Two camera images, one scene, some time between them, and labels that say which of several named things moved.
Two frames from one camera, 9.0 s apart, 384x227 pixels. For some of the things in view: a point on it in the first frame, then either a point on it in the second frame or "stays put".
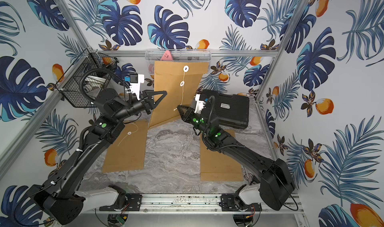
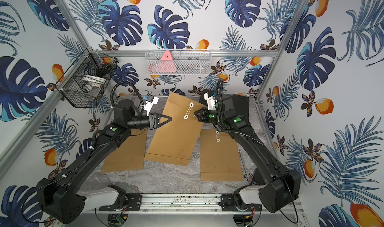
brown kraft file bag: [215, 166] stays put
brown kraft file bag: [181, 80] to [173, 141]
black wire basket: [91, 71] stays put
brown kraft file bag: [127, 151] stays put
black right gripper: [189, 114] to [204, 113]
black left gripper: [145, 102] to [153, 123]
